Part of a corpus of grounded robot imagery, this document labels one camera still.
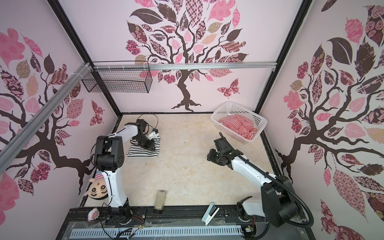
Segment small tan rectangular device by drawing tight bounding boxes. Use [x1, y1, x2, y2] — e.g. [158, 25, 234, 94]
[154, 190, 167, 214]

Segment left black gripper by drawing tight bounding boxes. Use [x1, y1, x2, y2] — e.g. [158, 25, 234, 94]
[132, 133, 154, 151]

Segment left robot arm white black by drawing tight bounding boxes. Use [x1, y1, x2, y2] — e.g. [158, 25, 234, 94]
[94, 119, 156, 222]

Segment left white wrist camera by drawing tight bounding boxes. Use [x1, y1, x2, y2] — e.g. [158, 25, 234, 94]
[148, 129, 160, 140]

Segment white plastic laundry basket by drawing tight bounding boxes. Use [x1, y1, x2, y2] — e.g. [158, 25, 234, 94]
[211, 101, 268, 144]

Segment silver aluminium rail back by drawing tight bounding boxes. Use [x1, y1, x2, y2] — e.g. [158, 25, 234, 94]
[93, 62, 277, 71]

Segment cartoon face plush toy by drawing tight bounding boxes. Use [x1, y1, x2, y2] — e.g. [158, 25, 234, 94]
[84, 171, 108, 200]

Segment black white striped tank top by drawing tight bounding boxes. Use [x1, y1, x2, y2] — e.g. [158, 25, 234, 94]
[127, 136, 161, 158]

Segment silver aluminium rail left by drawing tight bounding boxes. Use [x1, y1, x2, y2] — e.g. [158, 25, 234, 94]
[1, 63, 92, 173]

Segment red white striped tank top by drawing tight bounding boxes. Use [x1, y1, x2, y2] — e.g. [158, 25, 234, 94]
[219, 114, 258, 140]

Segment black wire mesh basket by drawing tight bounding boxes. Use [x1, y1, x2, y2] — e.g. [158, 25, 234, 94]
[82, 60, 153, 94]

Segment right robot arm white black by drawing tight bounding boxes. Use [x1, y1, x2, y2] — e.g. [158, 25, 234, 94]
[207, 136, 303, 227]

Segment silver aluminium rail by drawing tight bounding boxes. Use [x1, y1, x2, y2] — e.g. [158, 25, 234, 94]
[93, 62, 277, 71]
[1, 63, 92, 173]

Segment white green handheld device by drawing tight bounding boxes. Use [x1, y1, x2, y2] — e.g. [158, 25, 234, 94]
[202, 202, 220, 226]

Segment small pink round object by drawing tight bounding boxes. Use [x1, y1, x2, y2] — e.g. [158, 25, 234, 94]
[87, 208, 100, 222]

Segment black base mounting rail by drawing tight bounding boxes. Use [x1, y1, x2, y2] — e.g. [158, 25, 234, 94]
[64, 204, 304, 229]

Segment white slotted cable duct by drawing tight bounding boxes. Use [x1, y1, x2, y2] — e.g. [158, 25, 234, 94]
[69, 226, 243, 240]

